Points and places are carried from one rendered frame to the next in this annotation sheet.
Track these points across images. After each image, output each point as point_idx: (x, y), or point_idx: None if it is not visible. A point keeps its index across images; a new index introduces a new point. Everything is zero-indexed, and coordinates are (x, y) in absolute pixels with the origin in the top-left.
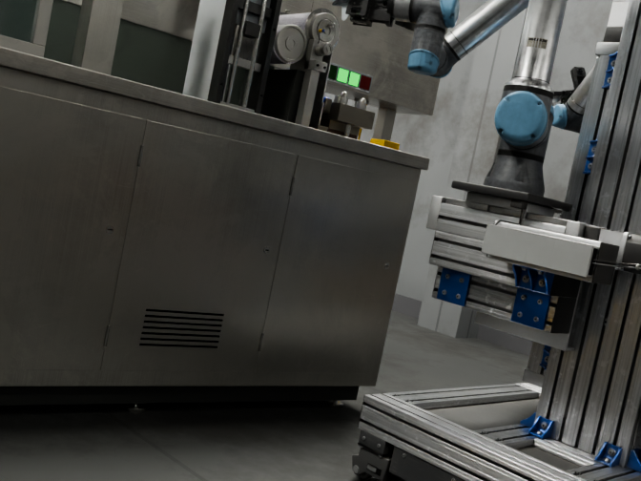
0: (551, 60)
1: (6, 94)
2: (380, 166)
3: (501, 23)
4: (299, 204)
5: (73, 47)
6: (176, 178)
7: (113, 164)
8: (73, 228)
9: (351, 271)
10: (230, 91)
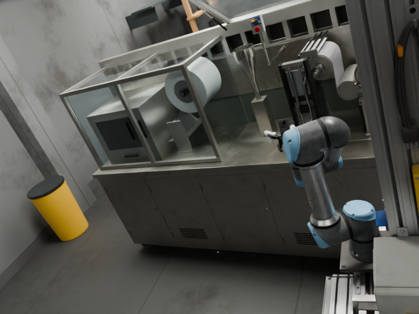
0: (320, 209)
1: (214, 177)
2: None
3: (332, 157)
4: (350, 189)
5: (277, 104)
6: (282, 190)
7: (256, 189)
8: (254, 210)
9: None
10: None
